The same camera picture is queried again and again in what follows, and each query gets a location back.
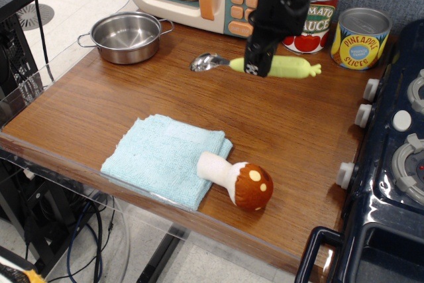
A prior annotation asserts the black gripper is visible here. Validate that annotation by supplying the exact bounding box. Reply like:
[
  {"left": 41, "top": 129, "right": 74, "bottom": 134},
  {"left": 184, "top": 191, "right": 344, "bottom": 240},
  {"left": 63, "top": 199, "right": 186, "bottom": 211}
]
[{"left": 244, "top": 0, "right": 311, "bottom": 78}]

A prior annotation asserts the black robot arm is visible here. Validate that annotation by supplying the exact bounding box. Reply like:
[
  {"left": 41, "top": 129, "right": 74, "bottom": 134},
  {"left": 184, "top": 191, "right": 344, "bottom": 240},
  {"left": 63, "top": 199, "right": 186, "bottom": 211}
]
[{"left": 244, "top": 0, "right": 311, "bottom": 77}]

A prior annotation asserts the tomato sauce can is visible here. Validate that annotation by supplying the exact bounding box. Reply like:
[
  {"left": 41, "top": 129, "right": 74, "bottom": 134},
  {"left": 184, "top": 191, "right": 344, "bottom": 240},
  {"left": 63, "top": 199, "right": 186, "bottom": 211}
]
[{"left": 282, "top": 0, "right": 339, "bottom": 54}]

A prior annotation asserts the pineapple slices can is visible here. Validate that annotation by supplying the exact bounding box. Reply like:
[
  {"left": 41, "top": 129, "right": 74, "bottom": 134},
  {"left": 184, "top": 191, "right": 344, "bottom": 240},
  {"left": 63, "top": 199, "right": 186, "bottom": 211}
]
[{"left": 331, "top": 7, "right": 392, "bottom": 71}]

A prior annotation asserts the plush brown mushroom toy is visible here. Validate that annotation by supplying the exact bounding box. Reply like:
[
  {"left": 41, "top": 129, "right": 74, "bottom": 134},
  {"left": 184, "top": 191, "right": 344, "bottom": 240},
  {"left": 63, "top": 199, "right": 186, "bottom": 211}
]
[{"left": 197, "top": 152, "right": 274, "bottom": 211}]

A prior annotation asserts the small steel pot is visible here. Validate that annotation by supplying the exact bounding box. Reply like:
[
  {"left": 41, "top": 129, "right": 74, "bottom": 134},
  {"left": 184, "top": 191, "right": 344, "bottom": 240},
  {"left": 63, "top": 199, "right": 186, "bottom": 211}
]
[{"left": 86, "top": 11, "right": 174, "bottom": 65}]

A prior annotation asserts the light blue folded cloth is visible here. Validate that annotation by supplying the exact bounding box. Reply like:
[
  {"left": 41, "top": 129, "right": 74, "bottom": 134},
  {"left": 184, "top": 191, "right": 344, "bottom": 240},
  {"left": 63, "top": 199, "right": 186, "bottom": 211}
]
[{"left": 101, "top": 114, "right": 233, "bottom": 210}]

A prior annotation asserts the clear acrylic table guard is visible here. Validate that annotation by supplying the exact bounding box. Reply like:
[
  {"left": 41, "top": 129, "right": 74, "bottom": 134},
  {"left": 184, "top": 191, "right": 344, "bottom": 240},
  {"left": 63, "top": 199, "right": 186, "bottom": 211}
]
[{"left": 1, "top": 52, "right": 331, "bottom": 270}]

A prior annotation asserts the black table leg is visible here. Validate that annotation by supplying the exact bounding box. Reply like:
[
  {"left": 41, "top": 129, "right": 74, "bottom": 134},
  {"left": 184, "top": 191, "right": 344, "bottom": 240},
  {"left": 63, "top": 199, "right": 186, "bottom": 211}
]
[{"left": 136, "top": 224, "right": 188, "bottom": 283}]

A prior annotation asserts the dark blue toy stove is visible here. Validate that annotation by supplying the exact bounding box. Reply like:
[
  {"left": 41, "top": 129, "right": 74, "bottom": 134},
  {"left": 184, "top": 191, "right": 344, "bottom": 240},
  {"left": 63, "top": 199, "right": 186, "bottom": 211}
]
[{"left": 295, "top": 20, "right": 423, "bottom": 282}]

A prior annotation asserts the yellow object at corner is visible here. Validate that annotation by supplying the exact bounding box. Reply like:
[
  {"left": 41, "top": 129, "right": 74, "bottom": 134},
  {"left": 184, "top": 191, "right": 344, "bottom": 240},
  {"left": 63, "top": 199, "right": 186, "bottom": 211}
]
[{"left": 0, "top": 256, "right": 47, "bottom": 283}]

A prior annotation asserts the black cable under table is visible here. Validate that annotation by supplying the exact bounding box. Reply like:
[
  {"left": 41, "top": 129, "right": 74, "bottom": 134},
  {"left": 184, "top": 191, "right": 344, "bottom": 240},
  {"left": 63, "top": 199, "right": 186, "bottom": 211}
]
[{"left": 46, "top": 193, "right": 117, "bottom": 283}]

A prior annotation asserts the blue cable under table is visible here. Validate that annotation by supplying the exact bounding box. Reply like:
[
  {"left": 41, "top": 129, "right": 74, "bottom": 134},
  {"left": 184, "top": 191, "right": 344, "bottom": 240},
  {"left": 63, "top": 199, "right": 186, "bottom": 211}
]
[{"left": 66, "top": 193, "right": 107, "bottom": 283}]

